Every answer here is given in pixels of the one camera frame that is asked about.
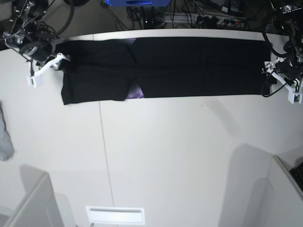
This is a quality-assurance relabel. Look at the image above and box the blue box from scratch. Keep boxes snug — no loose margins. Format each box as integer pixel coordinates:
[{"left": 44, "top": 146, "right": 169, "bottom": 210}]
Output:
[{"left": 104, "top": 0, "right": 170, "bottom": 7}]

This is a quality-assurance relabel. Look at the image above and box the grey cloth at edge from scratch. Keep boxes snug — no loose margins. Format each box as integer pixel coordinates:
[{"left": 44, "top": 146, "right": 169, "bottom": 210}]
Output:
[{"left": 0, "top": 102, "right": 15, "bottom": 161}]

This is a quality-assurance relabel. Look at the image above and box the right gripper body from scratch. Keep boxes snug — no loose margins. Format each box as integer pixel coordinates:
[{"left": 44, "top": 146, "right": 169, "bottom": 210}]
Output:
[{"left": 3, "top": 21, "right": 70, "bottom": 66}]

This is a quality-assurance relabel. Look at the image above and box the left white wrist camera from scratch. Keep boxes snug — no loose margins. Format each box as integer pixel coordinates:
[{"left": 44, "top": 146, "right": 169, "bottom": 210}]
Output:
[{"left": 288, "top": 91, "right": 303, "bottom": 104}]

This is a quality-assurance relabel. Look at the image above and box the white partition panel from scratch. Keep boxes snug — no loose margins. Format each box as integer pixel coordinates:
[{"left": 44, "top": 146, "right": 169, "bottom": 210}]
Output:
[
  {"left": 0, "top": 165, "right": 76, "bottom": 227},
  {"left": 250, "top": 155, "right": 303, "bottom": 227}
]

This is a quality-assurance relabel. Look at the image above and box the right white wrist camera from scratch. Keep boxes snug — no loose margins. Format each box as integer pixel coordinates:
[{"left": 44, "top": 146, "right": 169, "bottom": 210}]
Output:
[{"left": 27, "top": 76, "right": 43, "bottom": 88}]

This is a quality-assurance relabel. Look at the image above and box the white power strip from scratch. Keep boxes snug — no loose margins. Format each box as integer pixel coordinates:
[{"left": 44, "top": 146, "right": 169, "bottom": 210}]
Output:
[{"left": 162, "top": 13, "right": 245, "bottom": 26}]

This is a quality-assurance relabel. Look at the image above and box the black keyboard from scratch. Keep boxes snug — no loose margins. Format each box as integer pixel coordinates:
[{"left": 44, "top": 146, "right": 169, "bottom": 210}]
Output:
[{"left": 290, "top": 163, "right": 303, "bottom": 190}]

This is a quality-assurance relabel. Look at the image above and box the white partition panel left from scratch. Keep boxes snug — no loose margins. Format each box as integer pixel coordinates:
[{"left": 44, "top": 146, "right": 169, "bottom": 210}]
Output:
[{"left": 0, "top": 165, "right": 76, "bottom": 227}]

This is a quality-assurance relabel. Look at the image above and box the black T-shirt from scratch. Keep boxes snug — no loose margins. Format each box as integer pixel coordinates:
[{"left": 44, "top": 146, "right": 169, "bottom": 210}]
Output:
[{"left": 56, "top": 37, "right": 270, "bottom": 105}]

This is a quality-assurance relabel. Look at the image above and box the white partition panel right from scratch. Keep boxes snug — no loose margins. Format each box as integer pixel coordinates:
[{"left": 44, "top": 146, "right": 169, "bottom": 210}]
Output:
[{"left": 250, "top": 155, "right": 303, "bottom": 227}]

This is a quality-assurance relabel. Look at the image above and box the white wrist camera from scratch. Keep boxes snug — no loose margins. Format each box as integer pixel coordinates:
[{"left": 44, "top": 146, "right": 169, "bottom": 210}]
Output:
[
  {"left": 288, "top": 91, "right": 303, "bottom": 104},
  {"left": 27, "top": 76, "right": 43, "bottom": 88}
]

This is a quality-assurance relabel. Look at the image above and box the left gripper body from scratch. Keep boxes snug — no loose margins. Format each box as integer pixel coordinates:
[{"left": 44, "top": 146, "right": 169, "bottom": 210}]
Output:
[{"left": 261, "top": 40, "right": 303, "bottom": 89}]

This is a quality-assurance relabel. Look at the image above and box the white table slot plate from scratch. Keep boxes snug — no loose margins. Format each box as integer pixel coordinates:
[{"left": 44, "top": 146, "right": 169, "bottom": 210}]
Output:
[{"left": 86, "top": 206, "right": 145, "bottom": 225}]

